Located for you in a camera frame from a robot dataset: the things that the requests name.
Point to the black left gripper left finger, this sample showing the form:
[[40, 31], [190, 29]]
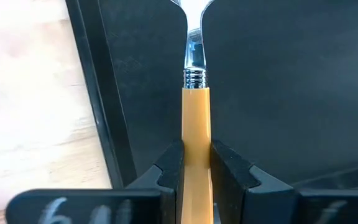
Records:
[[141, 205]]

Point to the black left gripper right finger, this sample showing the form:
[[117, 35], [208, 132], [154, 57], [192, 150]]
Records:
[[259, 205]]

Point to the black rectangular serving tray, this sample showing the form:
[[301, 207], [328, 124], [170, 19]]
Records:
[[275, 77]]

